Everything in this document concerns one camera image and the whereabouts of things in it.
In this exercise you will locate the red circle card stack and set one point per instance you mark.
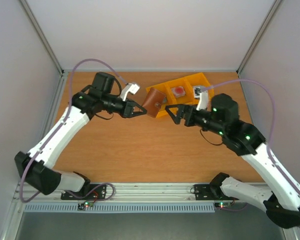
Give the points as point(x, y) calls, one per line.
point(178, 91)

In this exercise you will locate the yellow three-compartment bin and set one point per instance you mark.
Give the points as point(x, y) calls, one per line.
point(187, 83)

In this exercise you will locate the left circuit board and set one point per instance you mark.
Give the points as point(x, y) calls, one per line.
point(85, 205)

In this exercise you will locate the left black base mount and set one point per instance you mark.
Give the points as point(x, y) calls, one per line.
point(98, 193)

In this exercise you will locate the circuit board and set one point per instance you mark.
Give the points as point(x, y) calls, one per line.
point(222, 205)
point(85, 205)

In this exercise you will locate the aluminium front rail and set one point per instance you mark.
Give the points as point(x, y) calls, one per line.
point(141, 192)

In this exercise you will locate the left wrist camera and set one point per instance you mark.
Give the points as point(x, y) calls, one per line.
point(131, 88)

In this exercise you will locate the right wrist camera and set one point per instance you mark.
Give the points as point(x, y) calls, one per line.
point(201, 94)

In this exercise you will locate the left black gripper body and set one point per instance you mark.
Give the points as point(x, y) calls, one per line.
point(124, 112)

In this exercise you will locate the brown leather card holder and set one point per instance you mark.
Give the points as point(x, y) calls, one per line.
point(153, 102)

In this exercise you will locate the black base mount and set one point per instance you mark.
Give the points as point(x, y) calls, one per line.
point(205, 192)
point(98, 193)

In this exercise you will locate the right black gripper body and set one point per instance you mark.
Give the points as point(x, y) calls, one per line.
point(187, 115)

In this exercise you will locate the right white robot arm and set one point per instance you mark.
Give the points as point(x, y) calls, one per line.
point(281, 201)

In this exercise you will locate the grey slotted cable duct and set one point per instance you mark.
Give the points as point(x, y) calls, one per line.
point(119, 208)

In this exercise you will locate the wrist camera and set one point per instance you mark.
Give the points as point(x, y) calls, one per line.
point(201, 94)
point(131, 88)

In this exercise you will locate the right circuit board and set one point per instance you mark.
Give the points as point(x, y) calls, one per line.
point(222, 205)

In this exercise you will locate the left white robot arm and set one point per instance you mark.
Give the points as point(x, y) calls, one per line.
point(35, 167)

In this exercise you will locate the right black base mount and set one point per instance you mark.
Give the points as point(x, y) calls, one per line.
point(205, 192)

